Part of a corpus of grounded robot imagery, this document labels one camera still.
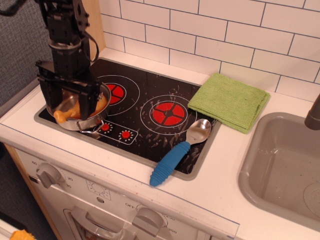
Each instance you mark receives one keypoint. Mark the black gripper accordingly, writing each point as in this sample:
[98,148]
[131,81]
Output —
[69,70]

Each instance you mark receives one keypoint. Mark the orange toy chicken drumstick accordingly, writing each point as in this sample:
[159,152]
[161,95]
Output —
[74,112]

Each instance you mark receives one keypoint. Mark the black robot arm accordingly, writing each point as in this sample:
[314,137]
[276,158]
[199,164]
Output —
[67,21]

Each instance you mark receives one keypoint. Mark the green cloth napkin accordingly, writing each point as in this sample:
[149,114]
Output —
[231,102]

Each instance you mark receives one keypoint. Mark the small steel pot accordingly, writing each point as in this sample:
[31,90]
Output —
[90,125]

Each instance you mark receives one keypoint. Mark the red left stove knob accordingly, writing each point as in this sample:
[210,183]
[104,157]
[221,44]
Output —
[105,127]

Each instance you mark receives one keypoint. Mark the red stove knob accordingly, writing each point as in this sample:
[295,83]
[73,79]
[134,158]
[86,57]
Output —
[105,127]
[125,135]

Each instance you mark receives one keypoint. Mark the red right stove knob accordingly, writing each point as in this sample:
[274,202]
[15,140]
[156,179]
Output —
[125,135]

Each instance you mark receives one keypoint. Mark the black toy stovetop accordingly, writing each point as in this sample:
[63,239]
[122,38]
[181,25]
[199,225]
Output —
[152,107]

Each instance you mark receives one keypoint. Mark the grey timer knob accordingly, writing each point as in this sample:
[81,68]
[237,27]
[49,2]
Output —
[48,175]

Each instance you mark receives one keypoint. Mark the toy oven door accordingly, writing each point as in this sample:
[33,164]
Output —
[99,225]

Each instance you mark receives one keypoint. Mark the grey oven knob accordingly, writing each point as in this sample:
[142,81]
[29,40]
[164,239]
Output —
[148,221]

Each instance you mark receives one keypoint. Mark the orange object at corner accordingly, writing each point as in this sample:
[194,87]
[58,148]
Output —
[21,235]

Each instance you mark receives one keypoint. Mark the grey toy sink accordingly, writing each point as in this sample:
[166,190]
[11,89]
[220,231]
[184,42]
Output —
[281,170]

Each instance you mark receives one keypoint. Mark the grey faucet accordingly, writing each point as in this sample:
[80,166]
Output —
[312,120]

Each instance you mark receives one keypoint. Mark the wooden side post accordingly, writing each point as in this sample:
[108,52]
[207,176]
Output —
[95,29]

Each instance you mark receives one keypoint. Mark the blue handled metal spoon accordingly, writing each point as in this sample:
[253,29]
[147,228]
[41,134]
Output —
[197,133]

